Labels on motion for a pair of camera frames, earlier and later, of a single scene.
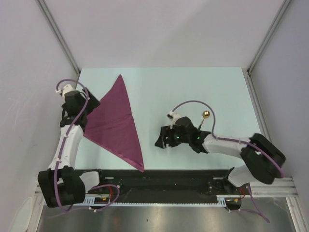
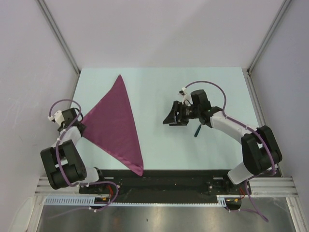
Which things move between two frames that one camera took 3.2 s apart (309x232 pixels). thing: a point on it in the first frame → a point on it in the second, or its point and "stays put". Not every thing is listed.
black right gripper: [165, 132] → [174, 119]
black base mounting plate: [123, 183] stays put
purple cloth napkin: [111, 125] stays put
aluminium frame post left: [47, 11] stays put
